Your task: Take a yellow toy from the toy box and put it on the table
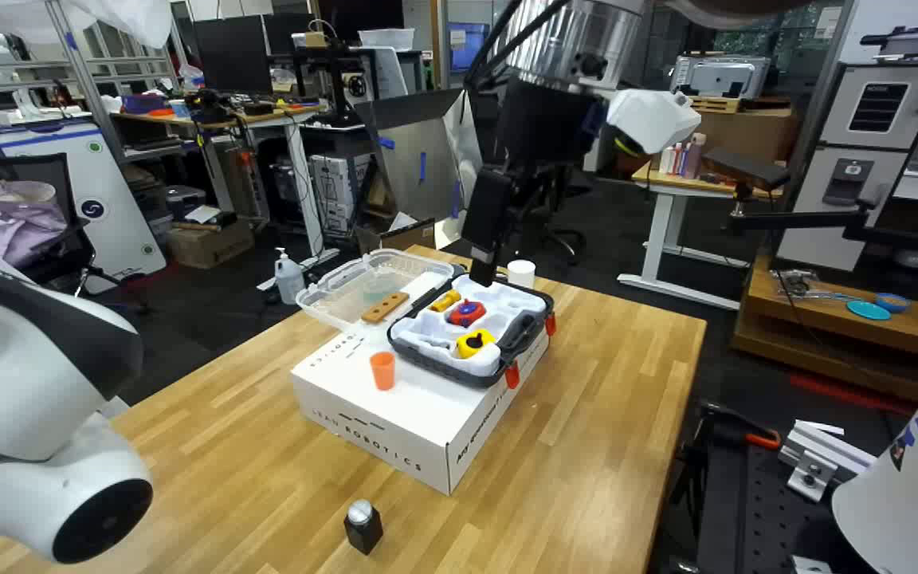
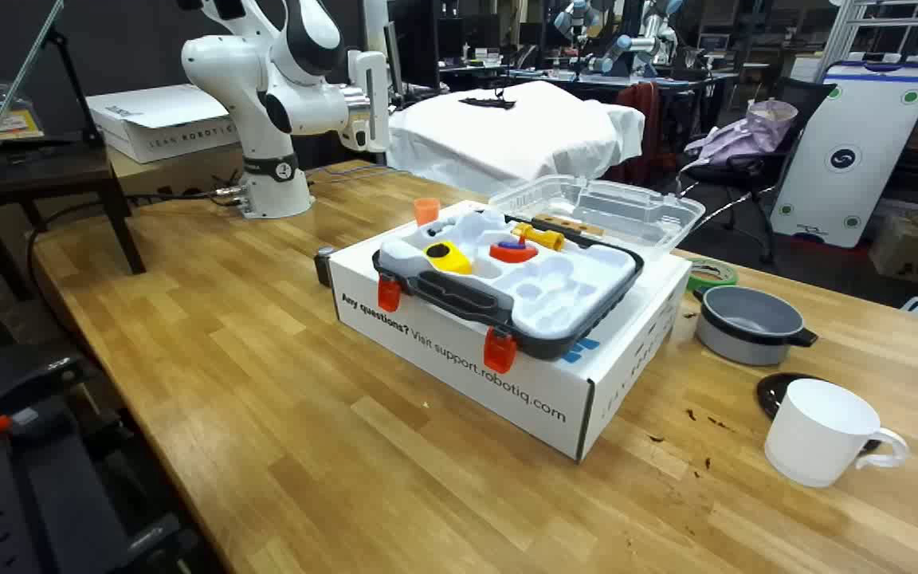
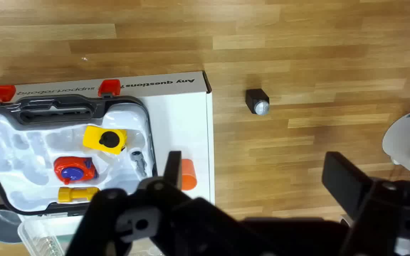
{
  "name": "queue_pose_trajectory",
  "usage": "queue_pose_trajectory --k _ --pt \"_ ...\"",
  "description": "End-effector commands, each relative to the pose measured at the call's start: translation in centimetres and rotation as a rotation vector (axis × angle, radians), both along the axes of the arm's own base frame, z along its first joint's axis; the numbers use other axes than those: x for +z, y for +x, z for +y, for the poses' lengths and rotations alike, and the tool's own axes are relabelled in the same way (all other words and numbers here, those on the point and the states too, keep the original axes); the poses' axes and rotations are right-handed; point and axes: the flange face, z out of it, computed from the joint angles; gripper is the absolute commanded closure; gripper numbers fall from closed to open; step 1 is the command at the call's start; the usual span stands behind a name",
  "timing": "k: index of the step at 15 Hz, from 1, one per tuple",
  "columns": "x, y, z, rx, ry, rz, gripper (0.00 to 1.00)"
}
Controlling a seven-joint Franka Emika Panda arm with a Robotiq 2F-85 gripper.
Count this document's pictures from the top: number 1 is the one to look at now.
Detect white spray bottle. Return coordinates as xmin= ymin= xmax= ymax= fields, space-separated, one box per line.
xmin=270 ymin=244 xmax=310 ymax=309

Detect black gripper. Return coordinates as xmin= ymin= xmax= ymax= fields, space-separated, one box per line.
xmin=463 ymin=160 xmax=519 ymax=290

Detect black swivel chair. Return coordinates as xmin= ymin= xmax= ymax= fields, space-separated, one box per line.
xmin=496 ymin=76 xmax=601 ymax=265

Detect grey toy case white insert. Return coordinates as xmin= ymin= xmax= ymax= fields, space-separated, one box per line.
xmin=382 ymin=267 xmax=560 ymax=393

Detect small black cube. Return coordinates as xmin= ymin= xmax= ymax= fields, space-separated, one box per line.
xmin=341 ymin=496 xmax=386 ymax=557

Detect black cart with orange handle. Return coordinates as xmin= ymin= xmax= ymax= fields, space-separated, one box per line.
xmin=656 ymin=399 xmax=856 ymax=574

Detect low wooden shelf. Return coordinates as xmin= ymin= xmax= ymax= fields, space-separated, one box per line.
xmin=731 ymin=251 xmax=918 ymax=405

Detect cluttered desk white legs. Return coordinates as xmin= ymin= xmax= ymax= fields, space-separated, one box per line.
xmin=112 ymin=97 xmax=344 ymax=290

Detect clear plastic container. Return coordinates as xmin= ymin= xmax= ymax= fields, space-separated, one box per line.
xmin=294 ymin=244 xmax=459 ymax=333

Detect white curved cover blue marks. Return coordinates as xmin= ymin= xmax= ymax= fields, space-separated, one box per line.
xmin=829 ymin=322 xmax=918 ymax=574

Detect brown wooden block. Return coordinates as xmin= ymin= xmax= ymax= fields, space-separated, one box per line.
xmin=360 ymin=290 xmax=415 ymax=327

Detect purple cloth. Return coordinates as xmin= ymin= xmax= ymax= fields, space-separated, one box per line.
xmin=0 ymin=177 xmax=69 ymax=267

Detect black office chair with cloth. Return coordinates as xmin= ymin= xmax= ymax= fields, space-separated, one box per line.
xmin=0 ymin=151 xmax=103 ymax=295

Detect white panel with blue circle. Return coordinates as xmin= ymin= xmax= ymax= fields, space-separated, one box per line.
xmin=0 ymin=118 xmax=170 ymax=279

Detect grey board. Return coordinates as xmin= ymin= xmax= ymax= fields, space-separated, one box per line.
xmin=352 ymin=87 xmax=486 ymax=231

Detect teal disc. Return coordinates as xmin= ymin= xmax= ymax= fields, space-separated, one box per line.
xmin=842 ymin=295 xmax=897 ymax=326

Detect yellow toy stick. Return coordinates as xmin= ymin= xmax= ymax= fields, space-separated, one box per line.
xmin=426 ymin=288 xmax=467 ymax=316

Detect white mug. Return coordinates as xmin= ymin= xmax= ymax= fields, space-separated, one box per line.
xmin=505 ymin=258 xmax=538 ymax=290

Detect white cabinet with dark panels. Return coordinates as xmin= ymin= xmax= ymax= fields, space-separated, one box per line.
xmin=775 ymin=57 xmax=918 ymax=273

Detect aluminium bracket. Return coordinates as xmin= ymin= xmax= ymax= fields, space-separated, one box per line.
xmin=777 ymin=417 xmax=881 ymax=505

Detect small orange cup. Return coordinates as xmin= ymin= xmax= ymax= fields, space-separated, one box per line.
xmin=368 ymin=347 xmax=401 ymax=395

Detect red and blue round toy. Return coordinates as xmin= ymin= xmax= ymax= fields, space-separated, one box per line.
xmin=447 ymin=295 xmax=489 ymax=332

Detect brown cardboard box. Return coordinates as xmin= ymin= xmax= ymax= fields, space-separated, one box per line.
xmin=166 ymin=217 xmax=260 ymax=272

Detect white cardboard box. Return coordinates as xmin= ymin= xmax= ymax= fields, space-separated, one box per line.
xmin=286 ymin=305 xmax=551 ymax=496

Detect wood top desk white legs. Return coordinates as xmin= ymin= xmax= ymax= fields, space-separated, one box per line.
xmin=617 ymin=156 xmax=775 ymax=313

